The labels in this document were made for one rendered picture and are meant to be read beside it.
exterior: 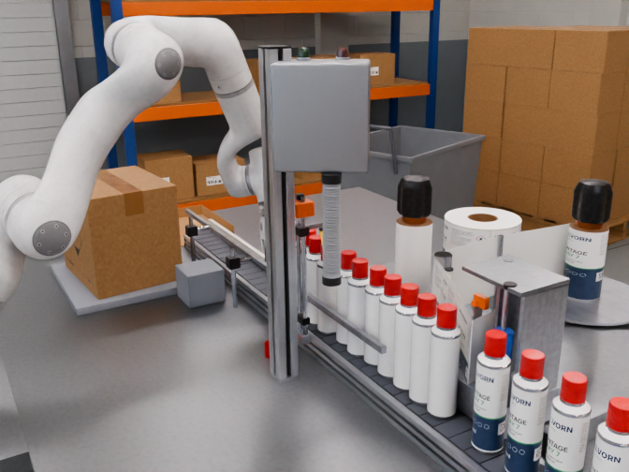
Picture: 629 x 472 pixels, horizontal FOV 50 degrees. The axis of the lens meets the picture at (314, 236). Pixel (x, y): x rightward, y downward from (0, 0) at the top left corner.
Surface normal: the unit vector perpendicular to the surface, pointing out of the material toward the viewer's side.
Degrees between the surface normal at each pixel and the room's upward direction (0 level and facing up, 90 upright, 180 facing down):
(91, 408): 0
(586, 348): 0
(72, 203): 79
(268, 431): 0
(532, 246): 90
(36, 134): 90
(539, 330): 90
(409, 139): 86
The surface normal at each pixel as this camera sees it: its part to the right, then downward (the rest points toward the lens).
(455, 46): 0.51, 0.27
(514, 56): -0.81, 0.20
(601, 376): -0.01, -0.95
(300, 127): -0.09, 0.32
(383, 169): -0.65, 0.31
